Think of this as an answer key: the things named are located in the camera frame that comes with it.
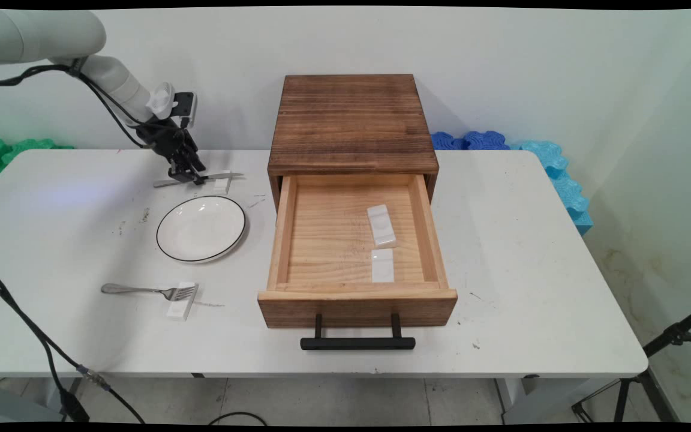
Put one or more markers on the silver fork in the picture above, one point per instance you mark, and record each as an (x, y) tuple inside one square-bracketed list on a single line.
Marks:
[(129, 290)]

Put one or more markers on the white table leg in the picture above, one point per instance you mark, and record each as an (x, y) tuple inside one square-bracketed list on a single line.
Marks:
[(519, 399)]

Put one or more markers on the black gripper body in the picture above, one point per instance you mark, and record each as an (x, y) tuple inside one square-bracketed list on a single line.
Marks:
[(168, 139)]

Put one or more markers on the dark wooden cabinet box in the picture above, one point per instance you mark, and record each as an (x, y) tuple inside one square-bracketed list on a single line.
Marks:
[(351, 120)]

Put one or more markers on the light wooden drawer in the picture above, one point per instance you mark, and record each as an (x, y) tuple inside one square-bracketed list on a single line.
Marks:
[(333, 240)]

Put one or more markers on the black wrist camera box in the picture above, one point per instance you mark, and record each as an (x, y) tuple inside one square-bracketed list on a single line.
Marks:
[(185, 108)]

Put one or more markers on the silver table knife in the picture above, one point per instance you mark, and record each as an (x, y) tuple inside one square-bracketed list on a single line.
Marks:
[(225, 176)]

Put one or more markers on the black tripod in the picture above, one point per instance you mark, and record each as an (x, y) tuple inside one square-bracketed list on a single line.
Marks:
[(675, 335)]

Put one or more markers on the white ceramic cutlery rest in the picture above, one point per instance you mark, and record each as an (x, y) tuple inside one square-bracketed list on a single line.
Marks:
[(223, 186), (382, 267), (179, 311), (381, 225)]

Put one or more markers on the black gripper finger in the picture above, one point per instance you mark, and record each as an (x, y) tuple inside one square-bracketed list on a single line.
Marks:
[(179, 173), (197, 164)]

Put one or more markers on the dark blue foam mat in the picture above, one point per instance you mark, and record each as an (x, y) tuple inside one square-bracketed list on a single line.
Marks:
[(477, 141)]

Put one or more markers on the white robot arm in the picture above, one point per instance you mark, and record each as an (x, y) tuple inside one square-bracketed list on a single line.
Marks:
[(21, 36)]

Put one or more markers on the white plate with black rim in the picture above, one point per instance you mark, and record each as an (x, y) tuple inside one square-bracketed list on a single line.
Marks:
[(201, 228)]

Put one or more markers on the light blue foam mat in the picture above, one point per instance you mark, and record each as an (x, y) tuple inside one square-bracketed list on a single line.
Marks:
[(561, 180)]

